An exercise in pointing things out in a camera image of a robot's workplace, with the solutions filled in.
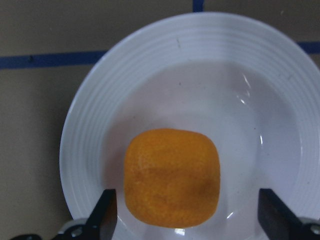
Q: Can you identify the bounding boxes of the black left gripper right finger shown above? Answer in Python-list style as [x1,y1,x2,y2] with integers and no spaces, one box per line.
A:
[257,188,320,240]

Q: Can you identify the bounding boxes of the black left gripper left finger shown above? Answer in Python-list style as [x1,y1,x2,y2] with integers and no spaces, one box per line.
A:
[57,189,118,240]

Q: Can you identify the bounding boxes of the orange fruit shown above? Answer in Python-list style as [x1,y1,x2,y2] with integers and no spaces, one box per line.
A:
[123,128,221,228]

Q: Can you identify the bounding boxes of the white round plate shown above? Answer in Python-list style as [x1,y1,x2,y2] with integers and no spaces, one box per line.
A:
[59,12,320,240]

